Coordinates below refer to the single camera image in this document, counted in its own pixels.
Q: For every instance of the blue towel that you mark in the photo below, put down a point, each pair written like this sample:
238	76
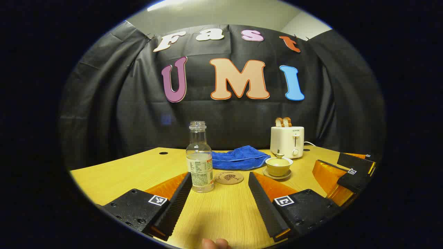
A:
238	159

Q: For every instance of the cream toaster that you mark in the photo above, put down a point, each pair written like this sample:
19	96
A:
285	141

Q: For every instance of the yellow teacup lid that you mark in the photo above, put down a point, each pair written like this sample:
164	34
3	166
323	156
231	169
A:
279	161

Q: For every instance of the clear plastic water bottle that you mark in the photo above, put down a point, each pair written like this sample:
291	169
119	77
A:
199	166

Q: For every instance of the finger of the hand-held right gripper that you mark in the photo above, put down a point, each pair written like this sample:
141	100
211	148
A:
351	181
356	162

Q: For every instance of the yellow ceramic saucer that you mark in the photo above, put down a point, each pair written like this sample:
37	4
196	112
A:
277	177

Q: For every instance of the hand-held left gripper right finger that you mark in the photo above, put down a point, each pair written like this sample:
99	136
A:
264	204

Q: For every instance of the black backdrop cloth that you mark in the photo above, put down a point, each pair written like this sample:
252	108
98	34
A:
138	114

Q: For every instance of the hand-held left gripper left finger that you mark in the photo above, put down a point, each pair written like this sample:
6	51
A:
174	204

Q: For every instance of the round cork coaster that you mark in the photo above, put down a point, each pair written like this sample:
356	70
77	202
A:
229	177

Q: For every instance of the yellow ceramic teacup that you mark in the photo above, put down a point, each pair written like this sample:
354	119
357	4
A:
278	171

